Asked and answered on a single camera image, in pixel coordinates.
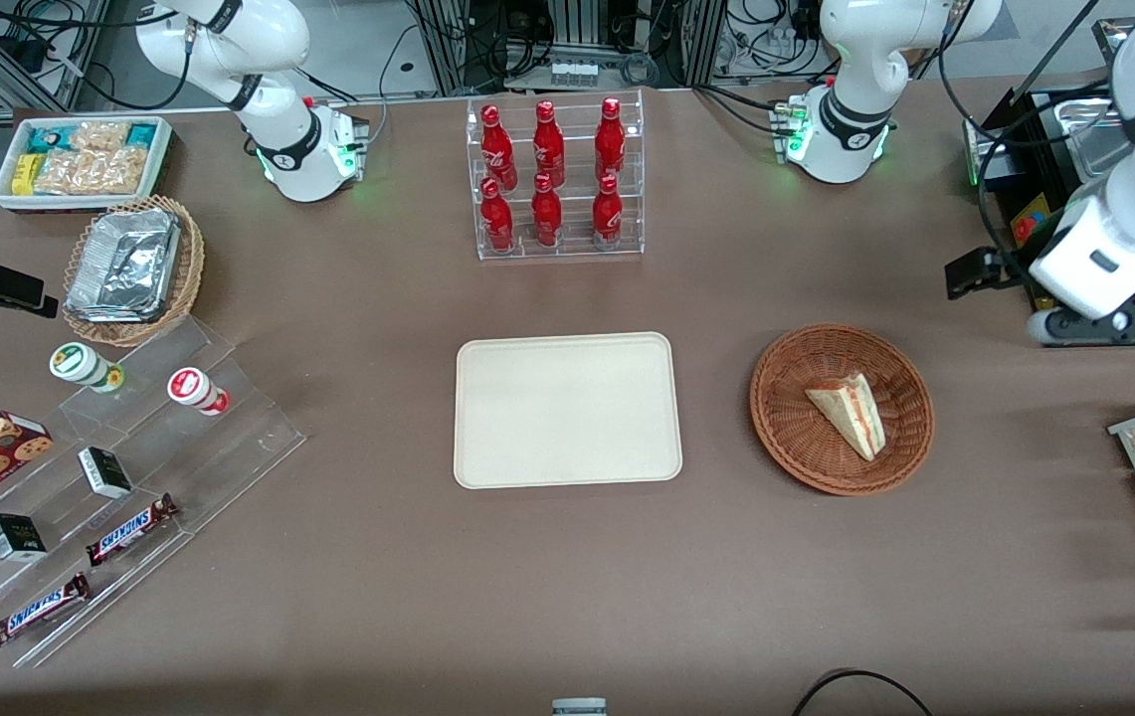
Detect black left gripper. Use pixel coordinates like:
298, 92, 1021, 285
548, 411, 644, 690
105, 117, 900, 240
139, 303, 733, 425
945, 249, 1031, 300

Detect triangular sandwich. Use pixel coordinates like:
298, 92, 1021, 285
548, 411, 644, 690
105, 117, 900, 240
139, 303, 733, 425
805, 373, 887, 463

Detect tan oval wicker basket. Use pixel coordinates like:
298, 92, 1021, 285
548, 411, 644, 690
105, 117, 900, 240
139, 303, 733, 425
62, 195, 206, 348

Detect brown round wicker basket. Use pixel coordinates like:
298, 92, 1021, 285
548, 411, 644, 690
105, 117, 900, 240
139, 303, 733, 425
750, 324, 935, 496

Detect beige plastic tray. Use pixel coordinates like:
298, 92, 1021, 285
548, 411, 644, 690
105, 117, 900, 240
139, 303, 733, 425
454, 332, 683, 490

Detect black food warmer case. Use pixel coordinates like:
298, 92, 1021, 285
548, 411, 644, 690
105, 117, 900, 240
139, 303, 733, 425
960, 18, 1135, 349

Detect green lid drink cup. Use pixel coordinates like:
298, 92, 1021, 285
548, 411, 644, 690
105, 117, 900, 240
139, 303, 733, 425
49, 342, 125, 394

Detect aluminium foil container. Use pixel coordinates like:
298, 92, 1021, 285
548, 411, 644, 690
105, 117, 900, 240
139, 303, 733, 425
65, 208, 181, 324

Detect steel food pan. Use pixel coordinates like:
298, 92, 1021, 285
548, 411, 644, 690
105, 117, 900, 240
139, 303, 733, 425
1064, 99, 1133, 180

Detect small black box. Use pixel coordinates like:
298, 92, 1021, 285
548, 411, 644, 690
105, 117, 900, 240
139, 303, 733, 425
78, 447, 133, 499
0, 513, 48, 563

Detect white rectangular snack bin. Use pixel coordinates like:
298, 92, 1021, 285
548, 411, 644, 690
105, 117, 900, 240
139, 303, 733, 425
0, 115, 174, 211

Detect red lid drink cup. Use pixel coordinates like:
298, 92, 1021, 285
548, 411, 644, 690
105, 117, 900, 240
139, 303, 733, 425
167, 367, 231, 417

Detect snickers chocolate bar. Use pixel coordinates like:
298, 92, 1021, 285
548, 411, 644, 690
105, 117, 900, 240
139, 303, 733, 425
0, 573, 92, 648
86, 494, 179, 567

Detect clear acrylic stepped display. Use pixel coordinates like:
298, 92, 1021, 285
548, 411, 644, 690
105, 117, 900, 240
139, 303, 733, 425
0, 316, 307, 669

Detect red cola bottle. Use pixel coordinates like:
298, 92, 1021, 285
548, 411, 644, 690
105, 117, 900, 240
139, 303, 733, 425
479, 177, 515, 253
592, 174, 624, 246
595, 96, 626, 182
532, 99, 566, 186
531, 173, 564, 248
480, 104, 517, 190

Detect clear acrylic bottle rack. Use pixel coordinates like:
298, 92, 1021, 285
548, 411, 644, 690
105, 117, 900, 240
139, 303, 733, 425
466, 89, 646, 263

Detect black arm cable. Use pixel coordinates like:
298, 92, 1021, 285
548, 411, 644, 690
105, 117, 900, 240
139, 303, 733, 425
973, 85, 1117, 268

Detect black looped cable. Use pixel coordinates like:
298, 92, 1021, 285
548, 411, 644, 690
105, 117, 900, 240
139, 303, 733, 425
791, 668, 936, 716

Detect aluminium frame rack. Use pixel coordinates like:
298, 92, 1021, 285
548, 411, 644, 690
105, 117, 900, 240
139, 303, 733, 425
406, 0, 729, 96

